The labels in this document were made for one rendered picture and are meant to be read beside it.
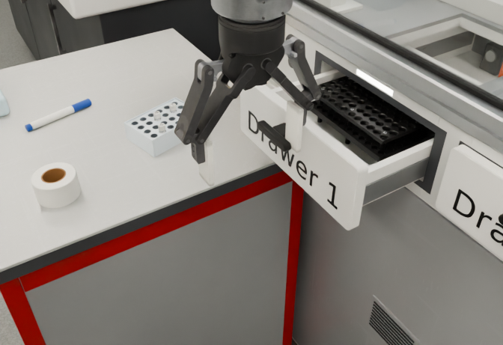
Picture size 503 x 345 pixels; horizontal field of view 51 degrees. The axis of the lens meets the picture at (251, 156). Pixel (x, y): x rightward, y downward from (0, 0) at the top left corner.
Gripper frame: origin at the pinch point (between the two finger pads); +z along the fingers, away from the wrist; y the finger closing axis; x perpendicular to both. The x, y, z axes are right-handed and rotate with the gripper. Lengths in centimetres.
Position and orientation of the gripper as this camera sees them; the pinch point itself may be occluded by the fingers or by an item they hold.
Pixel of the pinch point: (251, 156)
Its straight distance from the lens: 70.6
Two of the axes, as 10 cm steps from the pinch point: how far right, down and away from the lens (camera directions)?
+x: -5.3, -5.2, 6.7
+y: 8.5, -3.2, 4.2
